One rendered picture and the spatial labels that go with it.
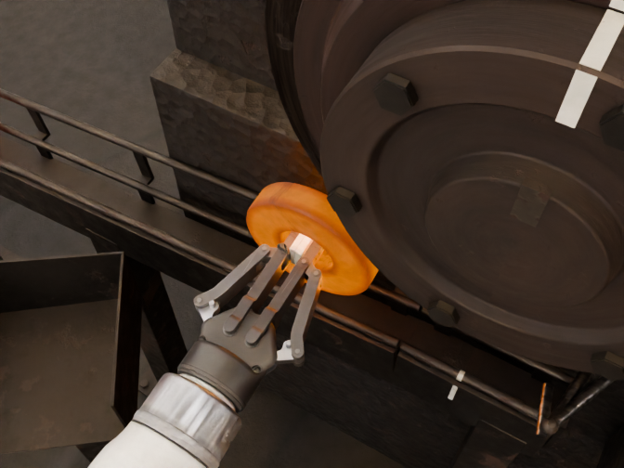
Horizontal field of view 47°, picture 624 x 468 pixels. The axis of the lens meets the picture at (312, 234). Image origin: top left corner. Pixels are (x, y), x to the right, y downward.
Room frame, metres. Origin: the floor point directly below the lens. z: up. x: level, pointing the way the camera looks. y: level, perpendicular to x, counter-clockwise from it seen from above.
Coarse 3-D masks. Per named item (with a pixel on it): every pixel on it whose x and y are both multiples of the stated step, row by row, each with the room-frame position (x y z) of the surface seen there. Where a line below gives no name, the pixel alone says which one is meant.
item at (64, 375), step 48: (0, 288) 0.46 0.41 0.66; (48, 288) 0.47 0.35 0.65; (96, 288) 0.48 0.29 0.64; (0, 336) 0.43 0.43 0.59; (48, 336) 0.42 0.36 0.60; (96, 336) 0.42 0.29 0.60; (0, 384) 0.36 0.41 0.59; (48, 384) 0.35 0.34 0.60; (96, 384) 0.35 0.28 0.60; (0, 432) 0.29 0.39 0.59; (48, 432) 0.29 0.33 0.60; (96, 432) 0.29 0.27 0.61
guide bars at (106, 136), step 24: (0, 96) 0.78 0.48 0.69; (72, 120) 0.72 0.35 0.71; (48, 144) 0.73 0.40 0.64; (120, 144) 0.66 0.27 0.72; (96, 168) 0.67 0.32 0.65; (144, 168) 0.65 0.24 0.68; (192, 168) 0.61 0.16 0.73; (144, 192) 0.62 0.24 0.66; (240, 192) 0.56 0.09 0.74; (216, 216) 0.57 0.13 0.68; (384, 288) 0.44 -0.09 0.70; (528, 360) 0.34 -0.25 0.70
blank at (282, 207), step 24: (264, 192) 0.46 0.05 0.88; (288, 192) 0.44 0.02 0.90; (312, 192) 0.44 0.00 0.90; (264, 216) 0.44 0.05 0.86; (288, 216) 0.42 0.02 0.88; (312, 216) 0.41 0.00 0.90; (336, 216) 0.41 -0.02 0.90; (264, 240) 0.44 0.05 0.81; (336, 240) 0.39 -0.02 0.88; (336, 264) 0.40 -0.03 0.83; (360, 264) 0.38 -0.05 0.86; (336, 288) 0.40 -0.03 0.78; (360, 288) 0.38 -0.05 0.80
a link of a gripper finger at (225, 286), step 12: (264, 252) 0.40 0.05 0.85; (240, 264) 0.39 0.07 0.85; (252, 264) 0.39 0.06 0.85; (264, 264) 0.40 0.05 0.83; (228, 276) 0.37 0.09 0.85; (240, 276) 0.37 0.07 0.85; (252, 276) 0.38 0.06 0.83; (216, 288) 0.36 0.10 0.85; (228, 288) 0.36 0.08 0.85; (240, 288) 0.37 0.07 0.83; (204, 300) 0.34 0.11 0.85; (216, 300) 0.35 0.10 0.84; (228, 300) 0.36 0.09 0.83
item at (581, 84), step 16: (608, 16) 0.28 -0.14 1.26; (608, 32) 0.27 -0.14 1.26; (592, 48) 0.26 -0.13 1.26; (608, 48) 0.26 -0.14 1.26; (592, 64) 0.25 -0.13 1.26; (576, 80) 0.24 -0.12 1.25; (592, 80) 0.24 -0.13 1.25; (576, 96) 0.24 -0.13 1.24; (560, 112) 0.24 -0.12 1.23; (576, 112) 0.24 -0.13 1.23
